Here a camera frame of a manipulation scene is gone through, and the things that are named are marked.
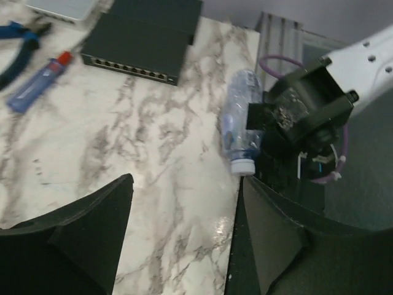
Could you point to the blue handled pliers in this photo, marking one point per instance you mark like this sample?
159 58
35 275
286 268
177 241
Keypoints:
30 35

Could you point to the black flat box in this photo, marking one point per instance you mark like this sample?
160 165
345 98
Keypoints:
147 39

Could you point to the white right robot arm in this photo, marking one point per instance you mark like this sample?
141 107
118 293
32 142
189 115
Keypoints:
306 108

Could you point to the blue handled screwdriver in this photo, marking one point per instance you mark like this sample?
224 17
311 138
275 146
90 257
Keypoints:
31 90

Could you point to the small clear blue cap bottle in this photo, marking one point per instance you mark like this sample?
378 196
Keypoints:
241 146

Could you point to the grey white power bank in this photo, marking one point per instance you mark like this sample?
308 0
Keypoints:
75 10

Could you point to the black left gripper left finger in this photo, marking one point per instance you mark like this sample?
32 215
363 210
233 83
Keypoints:
71 250

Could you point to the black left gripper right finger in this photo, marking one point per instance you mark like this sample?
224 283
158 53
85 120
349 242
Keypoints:
281 247

